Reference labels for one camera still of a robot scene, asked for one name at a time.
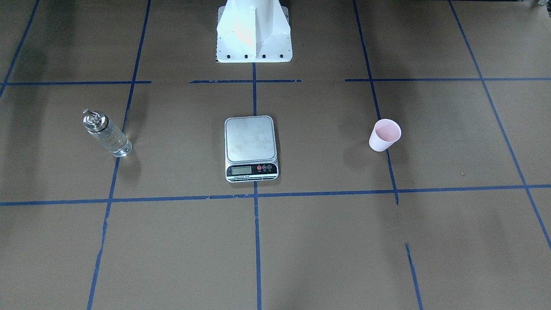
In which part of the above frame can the pink cup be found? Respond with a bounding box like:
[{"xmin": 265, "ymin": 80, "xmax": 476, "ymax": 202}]
[{"xmin": 369, "ymin": 118, "xmax": 402, "ymax": 152}]

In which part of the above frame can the glass sauce bottle metal spout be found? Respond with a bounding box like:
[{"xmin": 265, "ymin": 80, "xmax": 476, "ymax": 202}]
[{"xmin": 83, "ymin": 108, "xmax": 133, "ymax": 158}]

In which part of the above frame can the digital kitchen scale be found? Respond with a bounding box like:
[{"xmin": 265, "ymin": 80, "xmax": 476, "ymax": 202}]
[{"xmin": 224, "ymin": 115, "xmax": 279, "ymax": 183}]

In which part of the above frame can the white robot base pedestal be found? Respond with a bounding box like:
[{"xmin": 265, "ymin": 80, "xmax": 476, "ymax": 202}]
[{"xmin": 215, "ymin": 0, "xmax": 293, "ymax": 63}]

